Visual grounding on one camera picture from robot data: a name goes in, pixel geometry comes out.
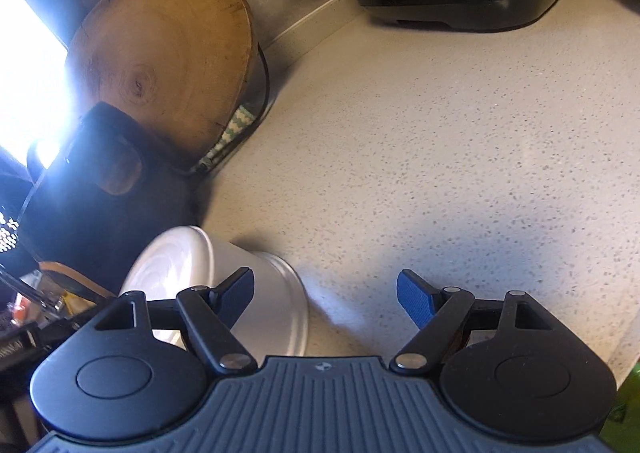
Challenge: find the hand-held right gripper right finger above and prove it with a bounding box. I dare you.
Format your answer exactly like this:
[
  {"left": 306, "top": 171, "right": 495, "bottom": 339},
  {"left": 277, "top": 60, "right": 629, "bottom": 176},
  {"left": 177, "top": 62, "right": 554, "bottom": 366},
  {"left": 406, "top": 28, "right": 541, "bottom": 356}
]
[{"left": 392, "top": 269, "right": 551, "bottom": 377}]

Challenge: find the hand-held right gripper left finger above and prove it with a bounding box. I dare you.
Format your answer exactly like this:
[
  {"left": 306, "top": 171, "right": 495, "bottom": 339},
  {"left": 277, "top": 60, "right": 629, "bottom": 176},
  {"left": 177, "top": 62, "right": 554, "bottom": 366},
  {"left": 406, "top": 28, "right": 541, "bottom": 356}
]
[{"left": 95, "top": 267, "right": 257, "bottom": 377}]

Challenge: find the white lidded cup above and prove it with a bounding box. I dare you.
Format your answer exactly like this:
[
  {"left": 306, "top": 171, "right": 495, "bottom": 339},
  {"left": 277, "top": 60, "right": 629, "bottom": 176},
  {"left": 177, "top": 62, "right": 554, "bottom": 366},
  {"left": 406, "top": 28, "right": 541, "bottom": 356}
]
[{"left": 119, "top": 226, "right": 310, "bottom": 359}]

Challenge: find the green trash bag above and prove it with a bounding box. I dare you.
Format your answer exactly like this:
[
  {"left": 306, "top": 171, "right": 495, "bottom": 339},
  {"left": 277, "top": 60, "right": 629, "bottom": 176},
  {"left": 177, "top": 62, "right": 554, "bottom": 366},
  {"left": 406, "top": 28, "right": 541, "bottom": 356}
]
[{"left": 607, "top": 358, "right": 640, "bottom": 439}]

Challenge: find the black perforated colander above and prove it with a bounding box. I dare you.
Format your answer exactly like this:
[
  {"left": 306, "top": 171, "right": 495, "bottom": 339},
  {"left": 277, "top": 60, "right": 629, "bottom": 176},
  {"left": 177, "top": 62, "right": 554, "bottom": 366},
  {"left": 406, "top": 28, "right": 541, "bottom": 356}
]
[{"left": 0, "top": 203, "right": 23, "bottom": 264}]

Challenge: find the dark blue rice cooker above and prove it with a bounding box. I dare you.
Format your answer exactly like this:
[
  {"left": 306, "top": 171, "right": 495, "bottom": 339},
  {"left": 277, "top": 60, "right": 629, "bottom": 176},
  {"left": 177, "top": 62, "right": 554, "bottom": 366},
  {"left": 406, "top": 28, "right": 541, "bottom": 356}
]
[{"left": 20, "top": 100, "right": 211, "bottom": 304}]

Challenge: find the green white patterned cloth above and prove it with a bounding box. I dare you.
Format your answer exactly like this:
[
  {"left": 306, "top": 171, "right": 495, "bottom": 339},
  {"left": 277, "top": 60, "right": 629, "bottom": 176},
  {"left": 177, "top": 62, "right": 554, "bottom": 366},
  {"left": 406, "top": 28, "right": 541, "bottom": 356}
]
[{"left": 200, "top": 103, "right": 257, "bottom": 169}]

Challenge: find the round wooden cutting board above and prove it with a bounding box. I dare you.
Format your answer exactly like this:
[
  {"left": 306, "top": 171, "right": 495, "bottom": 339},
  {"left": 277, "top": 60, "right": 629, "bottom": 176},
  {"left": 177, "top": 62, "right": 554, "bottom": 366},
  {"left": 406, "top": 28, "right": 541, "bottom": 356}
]
[{"left": 65, "top": 0, "right": 258, "bottom": 196}]

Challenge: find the black power cable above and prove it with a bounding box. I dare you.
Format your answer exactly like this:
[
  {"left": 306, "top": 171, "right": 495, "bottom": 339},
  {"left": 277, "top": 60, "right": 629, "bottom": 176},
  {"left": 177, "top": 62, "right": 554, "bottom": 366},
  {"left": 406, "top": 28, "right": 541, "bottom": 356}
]
[{"left": 190, "top": 0, "right": 331, "bottom": 176}]

